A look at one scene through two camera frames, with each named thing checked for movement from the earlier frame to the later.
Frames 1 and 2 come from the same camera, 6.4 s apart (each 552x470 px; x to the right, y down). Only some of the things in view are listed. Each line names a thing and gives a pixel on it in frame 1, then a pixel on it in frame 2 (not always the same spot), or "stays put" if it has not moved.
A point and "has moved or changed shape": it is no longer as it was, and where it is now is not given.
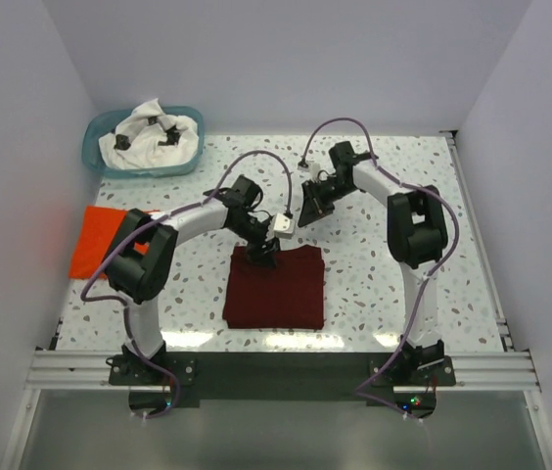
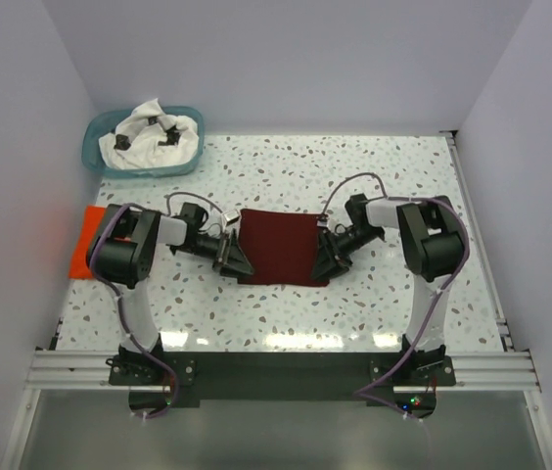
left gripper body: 263,248 -> 224,251
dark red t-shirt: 287,297 has moved or changed shape
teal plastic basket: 102,123 stays put
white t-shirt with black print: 148,137 stays put
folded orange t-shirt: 100,224 stays put
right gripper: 313,204 -> 330,245
